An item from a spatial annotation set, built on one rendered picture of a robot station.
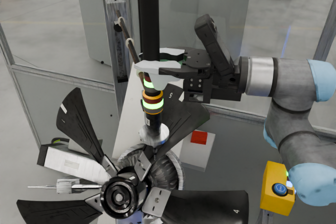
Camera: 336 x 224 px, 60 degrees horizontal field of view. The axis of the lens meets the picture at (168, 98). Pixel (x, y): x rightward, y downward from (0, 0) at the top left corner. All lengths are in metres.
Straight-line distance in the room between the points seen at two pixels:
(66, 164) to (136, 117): 0.30
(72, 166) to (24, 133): 2.00
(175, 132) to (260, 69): 0.36
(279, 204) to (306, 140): 0.60
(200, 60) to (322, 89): 0.22
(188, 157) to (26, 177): 1.61
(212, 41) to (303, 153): 0.24
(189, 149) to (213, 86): 0.93
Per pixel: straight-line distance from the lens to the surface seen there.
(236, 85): 0.58
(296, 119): 0.60
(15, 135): 3.12
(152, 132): 0.67
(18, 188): 2.66
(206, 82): 0.55
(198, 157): 1.44
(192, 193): 0.91
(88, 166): 1.10
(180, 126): 0.81
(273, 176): 1.16
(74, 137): 1.03
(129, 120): 1.14
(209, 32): 0.52
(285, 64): 0.56
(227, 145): 1.66
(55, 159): 1.16
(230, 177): 1.85
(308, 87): 0.57
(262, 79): 0.55
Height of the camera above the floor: 1.94
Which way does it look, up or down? 37 degrees down
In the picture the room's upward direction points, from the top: straight up
